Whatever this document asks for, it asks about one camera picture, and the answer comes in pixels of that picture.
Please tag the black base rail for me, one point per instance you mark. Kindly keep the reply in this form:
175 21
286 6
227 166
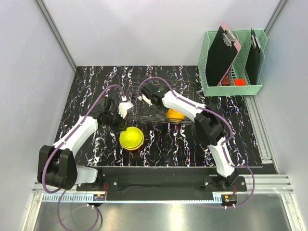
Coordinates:
162 184

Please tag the yellow bowl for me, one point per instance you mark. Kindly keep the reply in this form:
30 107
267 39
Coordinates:
132 133

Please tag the white slotted cable duct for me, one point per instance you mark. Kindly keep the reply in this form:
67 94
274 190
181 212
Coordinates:
75 198

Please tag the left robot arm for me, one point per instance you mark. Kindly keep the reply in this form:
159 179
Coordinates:
56 165

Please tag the brown block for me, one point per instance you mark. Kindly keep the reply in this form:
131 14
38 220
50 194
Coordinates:
226 81

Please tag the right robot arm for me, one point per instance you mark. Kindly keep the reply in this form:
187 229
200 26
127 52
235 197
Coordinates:
209 126

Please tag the black pink clipboard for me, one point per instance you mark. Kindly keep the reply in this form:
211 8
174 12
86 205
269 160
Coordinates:
221 55

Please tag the green plastic file organizer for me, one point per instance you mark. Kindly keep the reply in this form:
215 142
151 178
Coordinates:
236 71

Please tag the red block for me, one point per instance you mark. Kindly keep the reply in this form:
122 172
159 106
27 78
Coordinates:
239 82

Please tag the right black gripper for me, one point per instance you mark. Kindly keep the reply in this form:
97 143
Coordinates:
153 110

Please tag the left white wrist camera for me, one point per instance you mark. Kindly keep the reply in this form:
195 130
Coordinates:
124 107

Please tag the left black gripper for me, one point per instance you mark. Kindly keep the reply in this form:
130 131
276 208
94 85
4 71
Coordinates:
121 121

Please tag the wire dish rack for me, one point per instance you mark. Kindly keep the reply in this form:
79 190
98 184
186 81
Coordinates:
140 110

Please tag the dark green clipboard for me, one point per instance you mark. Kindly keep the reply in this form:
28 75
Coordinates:
255 59

